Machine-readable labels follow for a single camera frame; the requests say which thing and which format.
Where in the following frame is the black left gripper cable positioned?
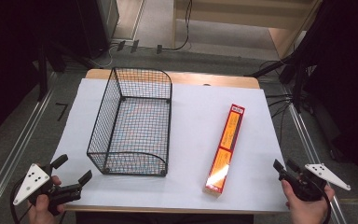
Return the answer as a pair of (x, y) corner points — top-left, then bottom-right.
(9, 176), (34, 224)

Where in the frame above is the dark cabinet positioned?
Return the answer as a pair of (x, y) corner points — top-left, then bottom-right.
(76, 0), (120, 60)

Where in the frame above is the light wooden frame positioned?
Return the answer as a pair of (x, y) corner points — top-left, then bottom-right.
(172, 0), (323, 60)

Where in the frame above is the black hanging cable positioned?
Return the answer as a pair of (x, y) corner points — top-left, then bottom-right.
(161, 0), (194, 52)

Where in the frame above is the white table sheet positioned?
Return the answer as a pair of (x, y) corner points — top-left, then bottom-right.
(51, 77), (289, 214)

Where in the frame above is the bundle of black floor cables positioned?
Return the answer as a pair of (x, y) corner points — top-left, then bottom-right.
(259, 60), (295, 143)

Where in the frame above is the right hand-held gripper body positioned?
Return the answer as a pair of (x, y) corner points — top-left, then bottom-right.
(279, 163), (351, 203)

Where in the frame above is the long red orange box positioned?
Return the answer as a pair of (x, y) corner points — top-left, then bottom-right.
(202, 103), (246, 198)

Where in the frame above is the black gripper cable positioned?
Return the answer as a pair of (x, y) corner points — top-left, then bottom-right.
(321, 189), (333, 224)
(9, 176), (34, 224)

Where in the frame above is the person's right hand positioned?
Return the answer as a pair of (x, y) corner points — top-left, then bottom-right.
(281, 179), (336, 224)

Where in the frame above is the metal floor rail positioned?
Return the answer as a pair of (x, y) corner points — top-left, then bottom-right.
(286, 101), (349, 224)
(0, 70), (59, 220)

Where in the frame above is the person's left hand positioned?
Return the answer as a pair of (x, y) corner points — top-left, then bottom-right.
(27, 175), (65, 224)

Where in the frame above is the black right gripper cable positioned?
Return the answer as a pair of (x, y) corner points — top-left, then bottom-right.
(321, 189), (333, 224)

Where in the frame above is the black wire mesh basket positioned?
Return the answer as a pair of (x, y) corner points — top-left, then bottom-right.
(86, 66), (173, 177)

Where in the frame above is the black metal stand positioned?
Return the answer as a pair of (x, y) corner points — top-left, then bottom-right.
(35, 36), (103, 102)
(246, 50), (313, 115)

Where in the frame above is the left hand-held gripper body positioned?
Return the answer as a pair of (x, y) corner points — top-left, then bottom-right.
(13, 163), (84, 217)

